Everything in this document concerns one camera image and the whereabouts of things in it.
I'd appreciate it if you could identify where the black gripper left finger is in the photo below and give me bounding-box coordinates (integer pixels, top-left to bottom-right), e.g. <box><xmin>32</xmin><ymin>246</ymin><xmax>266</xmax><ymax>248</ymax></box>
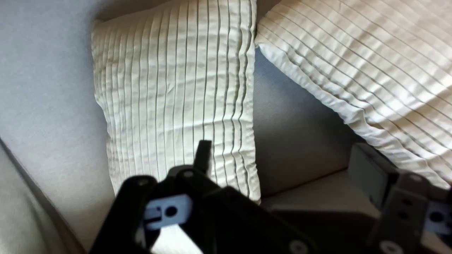
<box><xmin>193</xmin><ymin>140</ymin><xmax>211</xmax><ymax>176</ymax></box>

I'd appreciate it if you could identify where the cream pleated pillow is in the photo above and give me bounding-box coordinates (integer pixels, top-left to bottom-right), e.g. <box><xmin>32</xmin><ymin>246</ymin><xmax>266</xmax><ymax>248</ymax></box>
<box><xmin>91</xmin><ymin>0</ymin><xmax>261</xmax><ymax>201</ymax></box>
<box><xmin>255</xmin><ymin>0</ymin><xmax>452</xmax><ymax>190</ymax></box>

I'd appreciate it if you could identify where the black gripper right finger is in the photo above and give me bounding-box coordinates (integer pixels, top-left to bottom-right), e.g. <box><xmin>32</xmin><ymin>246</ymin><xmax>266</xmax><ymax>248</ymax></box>
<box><xmin>347</xmin><ymin>143</ymin><xmax>398</xmax><ymax>211</ymax></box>

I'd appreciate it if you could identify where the light grey fabric couch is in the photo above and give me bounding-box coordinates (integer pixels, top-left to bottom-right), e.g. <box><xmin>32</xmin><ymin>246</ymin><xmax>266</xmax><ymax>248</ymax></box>
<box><xmin>0</xmin><ymin>0</ymin><xmax>377</xmax><ymax>254</ymax></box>

